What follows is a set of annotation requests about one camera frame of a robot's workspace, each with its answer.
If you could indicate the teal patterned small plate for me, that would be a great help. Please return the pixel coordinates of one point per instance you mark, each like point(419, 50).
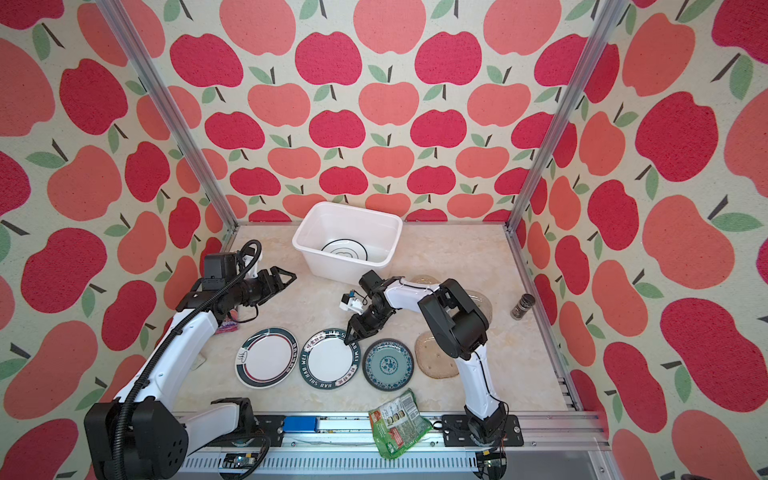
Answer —
point(388, 365)

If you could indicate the white plate flower emblem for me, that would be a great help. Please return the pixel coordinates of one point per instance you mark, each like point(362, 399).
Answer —
point(348, 248)

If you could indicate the clear glass plate right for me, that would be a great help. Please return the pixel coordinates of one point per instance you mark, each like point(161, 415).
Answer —
point(483, 303)

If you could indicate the small clear bottle black cap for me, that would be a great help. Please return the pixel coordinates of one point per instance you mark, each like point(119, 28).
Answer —
point(198, 361)

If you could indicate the right aluminium corner post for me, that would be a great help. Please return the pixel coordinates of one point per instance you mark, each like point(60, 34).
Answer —
point(596, 43)

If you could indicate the green rim plate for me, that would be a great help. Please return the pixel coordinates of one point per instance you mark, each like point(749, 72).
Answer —
point(326, 362)

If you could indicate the clear glass plate lower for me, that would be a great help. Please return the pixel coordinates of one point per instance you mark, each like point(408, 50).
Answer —
point(432, 360)

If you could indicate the white plastic bin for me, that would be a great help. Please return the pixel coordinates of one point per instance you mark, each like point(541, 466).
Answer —
point(326, 221)

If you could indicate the green snack packet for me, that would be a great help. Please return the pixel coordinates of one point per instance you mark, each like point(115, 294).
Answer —
point(398, 425)

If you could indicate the dark spice jar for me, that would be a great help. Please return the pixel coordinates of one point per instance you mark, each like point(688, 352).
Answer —
point(523, 306)

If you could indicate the clear glass plate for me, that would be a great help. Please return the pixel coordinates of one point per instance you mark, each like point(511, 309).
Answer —
point(432, 360)
point(483, 303)
point(424, 279)

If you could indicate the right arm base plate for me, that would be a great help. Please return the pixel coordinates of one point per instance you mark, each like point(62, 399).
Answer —
point(468, 431)

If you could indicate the aluminium corner post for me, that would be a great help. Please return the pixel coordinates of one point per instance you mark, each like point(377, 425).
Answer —
point(596, 43)
point(130, 40)

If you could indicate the white plate red green stripes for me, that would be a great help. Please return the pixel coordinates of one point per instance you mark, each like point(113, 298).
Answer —
point(266, 358)

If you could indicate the blue label block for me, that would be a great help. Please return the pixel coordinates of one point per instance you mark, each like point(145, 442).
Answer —
point(300, 424)

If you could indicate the clear glass plate upper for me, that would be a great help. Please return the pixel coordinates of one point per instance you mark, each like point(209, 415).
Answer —
point(424, 279)

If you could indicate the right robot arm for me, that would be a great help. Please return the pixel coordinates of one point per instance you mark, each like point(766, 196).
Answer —
point(459, 327)

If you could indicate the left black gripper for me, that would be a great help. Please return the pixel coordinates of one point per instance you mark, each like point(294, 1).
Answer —
point(267, 286)

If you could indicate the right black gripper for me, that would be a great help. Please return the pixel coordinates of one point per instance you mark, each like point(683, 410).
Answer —
point(351, 327)

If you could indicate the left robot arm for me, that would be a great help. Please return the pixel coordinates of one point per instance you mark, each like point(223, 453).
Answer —
point(136, 435)

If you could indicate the aluminium front rail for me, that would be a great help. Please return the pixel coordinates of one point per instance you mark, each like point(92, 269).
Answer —
point(351, 445)

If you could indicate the left aluminium corner post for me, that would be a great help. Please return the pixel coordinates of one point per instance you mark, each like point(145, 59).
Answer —
point(130, 40)

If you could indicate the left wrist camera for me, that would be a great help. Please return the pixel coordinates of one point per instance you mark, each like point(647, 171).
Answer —
point(220, 267)

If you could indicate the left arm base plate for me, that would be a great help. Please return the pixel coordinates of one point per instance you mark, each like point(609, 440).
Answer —
point(254, 434)

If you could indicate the purple candy bag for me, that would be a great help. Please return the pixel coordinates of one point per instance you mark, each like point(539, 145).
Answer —
point(227, 326)

